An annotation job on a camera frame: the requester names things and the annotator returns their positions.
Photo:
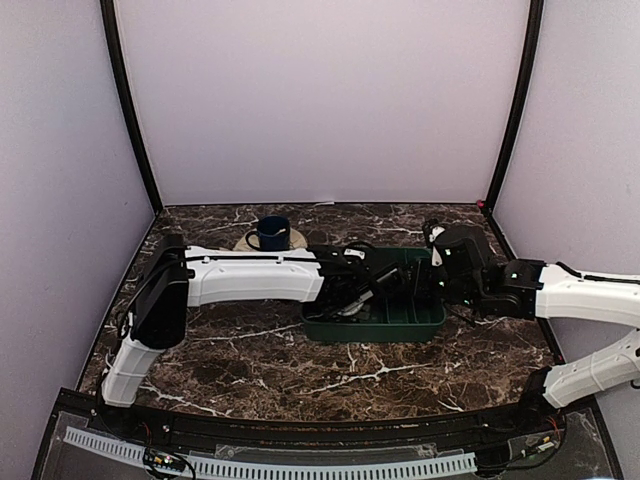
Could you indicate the white slotted cable duct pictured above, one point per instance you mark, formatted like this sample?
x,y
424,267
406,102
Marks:
x,y
172,465

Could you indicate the dark blue mug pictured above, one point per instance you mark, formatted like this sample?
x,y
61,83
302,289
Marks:
x,y
272,234

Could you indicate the green compartment tray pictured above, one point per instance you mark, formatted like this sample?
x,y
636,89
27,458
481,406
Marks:
x,y
381,320

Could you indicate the black frame post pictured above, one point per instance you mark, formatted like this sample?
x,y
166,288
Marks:
x,y
119,72
521,89

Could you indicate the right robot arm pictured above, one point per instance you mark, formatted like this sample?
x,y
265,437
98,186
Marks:
x,y
464,271

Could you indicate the black left frame post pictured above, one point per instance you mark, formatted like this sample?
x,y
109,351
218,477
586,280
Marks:
x,y
119,72

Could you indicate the black right frame post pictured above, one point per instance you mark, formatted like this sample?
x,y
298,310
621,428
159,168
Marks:
x,y
521,89

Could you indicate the black front rail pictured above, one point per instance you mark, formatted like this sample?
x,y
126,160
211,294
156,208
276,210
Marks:
x,y
161,427

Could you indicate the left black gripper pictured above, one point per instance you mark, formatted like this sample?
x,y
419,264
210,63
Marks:
x,y
327,307

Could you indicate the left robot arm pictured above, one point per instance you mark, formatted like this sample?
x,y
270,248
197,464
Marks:
x,y
179,277

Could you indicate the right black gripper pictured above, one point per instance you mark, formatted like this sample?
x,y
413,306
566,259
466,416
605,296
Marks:
x,y
422,286

